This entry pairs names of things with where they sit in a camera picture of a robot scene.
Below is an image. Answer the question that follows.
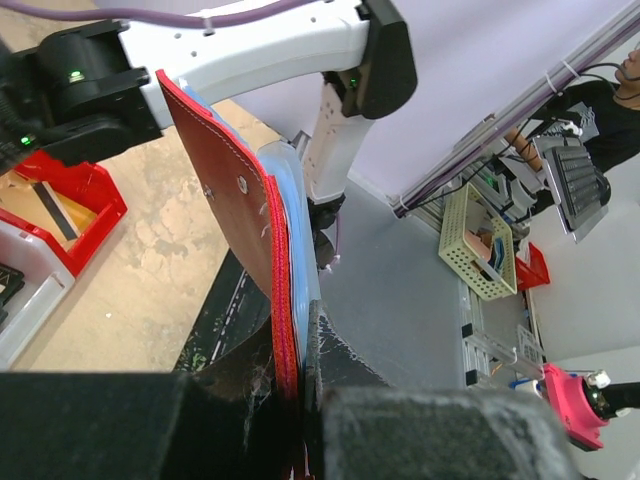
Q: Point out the grey keyboard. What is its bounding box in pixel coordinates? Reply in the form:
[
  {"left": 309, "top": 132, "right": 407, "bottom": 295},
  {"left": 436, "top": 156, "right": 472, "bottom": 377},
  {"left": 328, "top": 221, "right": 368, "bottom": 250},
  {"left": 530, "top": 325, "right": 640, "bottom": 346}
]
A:
[{"left": 533, "top": 136, "right": 608, "bottom": 243}]

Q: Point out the pink gripper stand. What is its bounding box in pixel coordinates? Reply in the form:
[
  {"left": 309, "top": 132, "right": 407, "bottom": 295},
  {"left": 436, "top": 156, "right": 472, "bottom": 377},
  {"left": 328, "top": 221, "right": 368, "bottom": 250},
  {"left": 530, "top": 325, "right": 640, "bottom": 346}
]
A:
[{"left": 542, "top": 363, "right": 609, "bottom": 452}]

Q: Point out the red plastic bin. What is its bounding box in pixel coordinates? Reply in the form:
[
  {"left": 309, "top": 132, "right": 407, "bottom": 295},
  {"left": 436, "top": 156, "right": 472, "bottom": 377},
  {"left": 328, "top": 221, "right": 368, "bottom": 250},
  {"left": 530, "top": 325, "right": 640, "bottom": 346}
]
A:
[{"left": 1, "top": 151, "right": 128, "bottom": 276}]

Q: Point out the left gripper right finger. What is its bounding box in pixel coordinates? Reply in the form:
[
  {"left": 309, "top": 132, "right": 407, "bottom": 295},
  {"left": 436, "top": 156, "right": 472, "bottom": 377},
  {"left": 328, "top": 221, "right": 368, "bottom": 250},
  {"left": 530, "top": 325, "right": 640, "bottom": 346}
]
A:
[{"left": 305, "top": 300, "right": 580, "bottom": 479}]

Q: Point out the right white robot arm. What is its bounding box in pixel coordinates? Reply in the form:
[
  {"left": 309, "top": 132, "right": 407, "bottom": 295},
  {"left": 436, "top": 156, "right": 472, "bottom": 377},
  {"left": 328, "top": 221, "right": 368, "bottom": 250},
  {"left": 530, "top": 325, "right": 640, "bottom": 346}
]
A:
[{"left": 1, "top": 1, "right": 417, "bottom": 205}]

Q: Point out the red leather card holder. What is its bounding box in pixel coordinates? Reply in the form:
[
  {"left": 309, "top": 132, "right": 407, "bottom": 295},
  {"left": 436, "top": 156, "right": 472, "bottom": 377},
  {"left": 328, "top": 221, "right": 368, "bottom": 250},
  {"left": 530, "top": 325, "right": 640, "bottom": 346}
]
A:
[{"left": 155, "top": 68, "right": 321, "bottom": 401}]

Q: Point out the white plastic bin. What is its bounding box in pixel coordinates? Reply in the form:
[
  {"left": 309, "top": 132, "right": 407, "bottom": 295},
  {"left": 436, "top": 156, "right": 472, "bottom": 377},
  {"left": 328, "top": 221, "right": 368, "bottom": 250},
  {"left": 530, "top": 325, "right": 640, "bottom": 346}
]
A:
[{"left": 1, "top": 222, "right": 75, "bottom": 371}]

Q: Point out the yellow perforated basket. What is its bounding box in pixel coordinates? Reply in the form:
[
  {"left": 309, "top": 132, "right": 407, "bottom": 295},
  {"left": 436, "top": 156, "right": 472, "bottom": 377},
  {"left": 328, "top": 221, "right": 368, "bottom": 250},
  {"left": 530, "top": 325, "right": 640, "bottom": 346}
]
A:
[{"left": 438, "top": 184, "right": 517, "bottom": 301}]

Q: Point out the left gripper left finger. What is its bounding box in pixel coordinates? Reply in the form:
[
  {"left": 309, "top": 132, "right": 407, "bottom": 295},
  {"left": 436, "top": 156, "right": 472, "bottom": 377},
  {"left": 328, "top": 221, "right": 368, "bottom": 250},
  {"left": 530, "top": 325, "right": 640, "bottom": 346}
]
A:
[{"left": 1, "top": 329, "right": 284, "bottom": 479}]

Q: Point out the black cards pile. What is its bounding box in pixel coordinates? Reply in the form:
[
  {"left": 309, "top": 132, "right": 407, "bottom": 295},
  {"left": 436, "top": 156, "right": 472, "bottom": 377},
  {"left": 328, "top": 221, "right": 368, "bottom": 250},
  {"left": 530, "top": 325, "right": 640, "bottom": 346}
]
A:
[{"left": 0, "top": 264, "right": 25, "bottom": 324}]

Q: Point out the aluminium frame rail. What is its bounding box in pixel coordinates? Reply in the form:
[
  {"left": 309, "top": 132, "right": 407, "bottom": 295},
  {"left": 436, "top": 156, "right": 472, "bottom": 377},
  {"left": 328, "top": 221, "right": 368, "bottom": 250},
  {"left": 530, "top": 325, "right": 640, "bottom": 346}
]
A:
[{"left": 391, "top": 1, "right": 639, "bottom": 218}]

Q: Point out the small red bin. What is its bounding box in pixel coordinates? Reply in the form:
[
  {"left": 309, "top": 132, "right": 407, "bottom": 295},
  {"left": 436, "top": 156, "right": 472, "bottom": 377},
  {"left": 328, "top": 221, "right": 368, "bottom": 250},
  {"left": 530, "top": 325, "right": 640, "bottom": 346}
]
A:
[{"left": 515, "top": 243, "right": 551, "bottom": 291}]

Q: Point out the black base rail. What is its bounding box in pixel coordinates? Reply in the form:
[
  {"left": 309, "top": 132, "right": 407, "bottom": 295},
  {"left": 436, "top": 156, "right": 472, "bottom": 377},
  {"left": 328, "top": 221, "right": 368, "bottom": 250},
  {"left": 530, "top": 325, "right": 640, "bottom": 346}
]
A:
[{"left": 174, "top": 252, "right": 270, "bottom": 373}]

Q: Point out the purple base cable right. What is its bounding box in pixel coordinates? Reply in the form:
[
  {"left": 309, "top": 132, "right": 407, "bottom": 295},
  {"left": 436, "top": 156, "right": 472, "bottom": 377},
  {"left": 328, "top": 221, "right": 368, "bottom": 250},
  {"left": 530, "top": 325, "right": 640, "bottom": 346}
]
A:
[{"left": 322, "top": 209, "right": 346, "bottom": 276}]

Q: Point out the person in black shirt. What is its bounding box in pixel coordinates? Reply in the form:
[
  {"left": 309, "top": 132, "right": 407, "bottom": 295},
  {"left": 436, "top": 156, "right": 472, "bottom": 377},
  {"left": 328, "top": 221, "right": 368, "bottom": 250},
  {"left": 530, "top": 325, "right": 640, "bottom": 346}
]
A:
[{"left": 547, "top": 49, "right": 639, "bottom": 174}]

